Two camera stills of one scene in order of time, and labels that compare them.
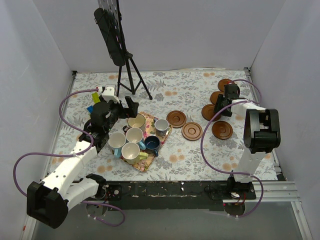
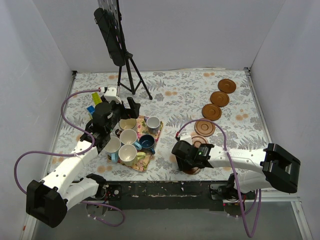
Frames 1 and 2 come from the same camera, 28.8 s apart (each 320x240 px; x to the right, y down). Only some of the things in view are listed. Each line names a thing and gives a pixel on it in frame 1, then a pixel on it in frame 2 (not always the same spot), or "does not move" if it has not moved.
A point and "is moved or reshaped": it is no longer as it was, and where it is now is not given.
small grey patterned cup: [162, 127] to [154, 125]
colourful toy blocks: [96, 98] does not move
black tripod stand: [132, 90] does not move
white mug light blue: [116, 141] is moved or reshaped
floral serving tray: [153, 142] to [142, 130]
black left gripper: [124, 108] does not move
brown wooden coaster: [208, 112] does not move
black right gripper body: [222, 104] to [180, 163]
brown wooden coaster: [176, 118] to [197, 139]
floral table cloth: [197, 150] does not move
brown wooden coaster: [214, 96] does not move
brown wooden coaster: [191, 131] to [192, 171]
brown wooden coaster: [222, 130] to [204, 128]
